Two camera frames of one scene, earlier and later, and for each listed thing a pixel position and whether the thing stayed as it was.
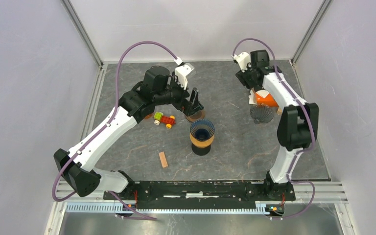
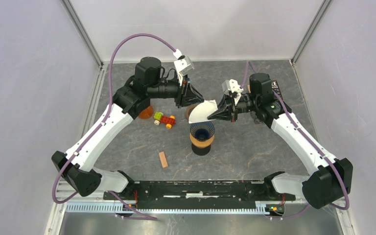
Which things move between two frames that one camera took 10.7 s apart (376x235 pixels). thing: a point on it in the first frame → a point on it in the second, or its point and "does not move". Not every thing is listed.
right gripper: x=243 y=77 → x=227 y=109
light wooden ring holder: x=202 y=144 does not move
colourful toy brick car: x=168 y=121 does not move
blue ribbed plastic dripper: x=202 y=129 does not move
